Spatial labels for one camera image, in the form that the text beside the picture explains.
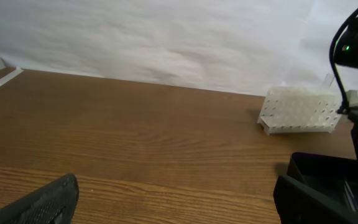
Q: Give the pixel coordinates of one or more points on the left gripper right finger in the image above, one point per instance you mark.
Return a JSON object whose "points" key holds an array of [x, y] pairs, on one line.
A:
{"points": [[303, 205]]}

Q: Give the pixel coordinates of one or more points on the clear test tube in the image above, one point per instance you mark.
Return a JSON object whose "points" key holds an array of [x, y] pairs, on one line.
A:
{"points": [[328, 81], [351, 196]]}

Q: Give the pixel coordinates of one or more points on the white test tube rack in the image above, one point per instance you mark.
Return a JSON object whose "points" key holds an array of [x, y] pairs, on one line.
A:
{"points": [[297, 109]]}

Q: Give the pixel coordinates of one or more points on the black tray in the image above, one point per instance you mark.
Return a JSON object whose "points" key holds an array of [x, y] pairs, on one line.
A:
{"points": [[322, 168]]}

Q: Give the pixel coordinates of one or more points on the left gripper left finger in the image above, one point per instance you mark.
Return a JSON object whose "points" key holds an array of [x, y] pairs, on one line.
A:
{"points": [[45, 202]]}

